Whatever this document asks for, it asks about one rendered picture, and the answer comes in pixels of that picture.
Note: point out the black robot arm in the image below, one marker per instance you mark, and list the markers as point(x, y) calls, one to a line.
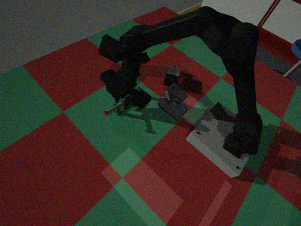
point(234, 41)

